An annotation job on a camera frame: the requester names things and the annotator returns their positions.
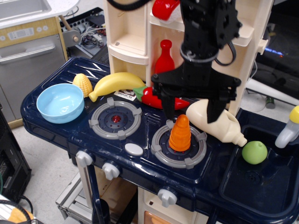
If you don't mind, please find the grey toy dishwasher cabinet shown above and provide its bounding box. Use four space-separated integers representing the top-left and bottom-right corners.
0 0 79 122

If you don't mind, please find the middle grey stove knob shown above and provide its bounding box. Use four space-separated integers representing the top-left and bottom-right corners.
102 162 120 181

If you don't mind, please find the left grey stove burner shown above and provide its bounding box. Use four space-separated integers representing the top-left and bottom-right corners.
88 98 142 140

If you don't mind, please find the grey oval stove button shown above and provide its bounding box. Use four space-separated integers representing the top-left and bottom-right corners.
124 143 143 156

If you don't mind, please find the orange toy carrot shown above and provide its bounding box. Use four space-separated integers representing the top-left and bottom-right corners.
169 114 191 152

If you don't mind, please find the small green can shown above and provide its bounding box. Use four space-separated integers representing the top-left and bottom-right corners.
265 97 276 109

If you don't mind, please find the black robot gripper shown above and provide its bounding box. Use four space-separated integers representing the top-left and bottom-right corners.
151 35 241 123

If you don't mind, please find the red toy ketchup bottle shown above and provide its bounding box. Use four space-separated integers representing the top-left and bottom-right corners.
154 39 175 74

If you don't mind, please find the yellow toy banana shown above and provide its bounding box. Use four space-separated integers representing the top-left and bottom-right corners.
88 72 145 102

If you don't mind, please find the right grey stove burner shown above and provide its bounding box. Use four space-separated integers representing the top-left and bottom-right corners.
151 120 207 169

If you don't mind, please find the grey toy faucet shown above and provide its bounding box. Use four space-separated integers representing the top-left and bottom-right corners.
275 106 299 148

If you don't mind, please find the cream toy jug bottle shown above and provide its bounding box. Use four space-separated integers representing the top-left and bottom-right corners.
186 99 247 147

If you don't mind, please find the light blue plastic bowl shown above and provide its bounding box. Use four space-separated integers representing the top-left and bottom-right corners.
36 84 85 124

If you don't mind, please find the right grey stove knob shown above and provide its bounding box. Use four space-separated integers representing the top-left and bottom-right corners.
157 189 178 208

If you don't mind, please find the red white toy sushi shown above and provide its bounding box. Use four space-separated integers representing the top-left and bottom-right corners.
152 0 181 23

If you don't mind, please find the grey stove knob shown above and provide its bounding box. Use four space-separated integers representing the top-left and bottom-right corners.
157 189 178 208
102 162 120 181
76 151 93 168

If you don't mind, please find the navy toy kitchen counter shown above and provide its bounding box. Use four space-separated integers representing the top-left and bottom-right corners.
21 57 299 224

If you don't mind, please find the red toy chili pepper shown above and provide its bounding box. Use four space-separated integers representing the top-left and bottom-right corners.
133 86 190 110

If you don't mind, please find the left grey stove knob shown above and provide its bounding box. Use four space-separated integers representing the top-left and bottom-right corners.
76 151 93 168

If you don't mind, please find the green toy apple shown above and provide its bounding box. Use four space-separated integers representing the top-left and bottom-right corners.
242 141 268 165

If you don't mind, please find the aluminium extrusion frame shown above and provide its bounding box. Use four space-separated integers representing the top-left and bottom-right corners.
56 173 92 224

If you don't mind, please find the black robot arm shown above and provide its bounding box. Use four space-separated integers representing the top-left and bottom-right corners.
105 0 242 123

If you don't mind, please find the yellow toy corn cob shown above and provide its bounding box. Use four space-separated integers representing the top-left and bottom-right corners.
72 73 93 98

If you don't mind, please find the cream toy kitchen shelf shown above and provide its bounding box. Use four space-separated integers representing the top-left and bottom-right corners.
104 0 273 115

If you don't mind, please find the black computer case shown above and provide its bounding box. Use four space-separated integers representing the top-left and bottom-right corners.
0 113 31 203

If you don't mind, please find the grey stove burner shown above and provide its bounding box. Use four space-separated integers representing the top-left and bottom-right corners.
88 98 142 140
151 120 207 169

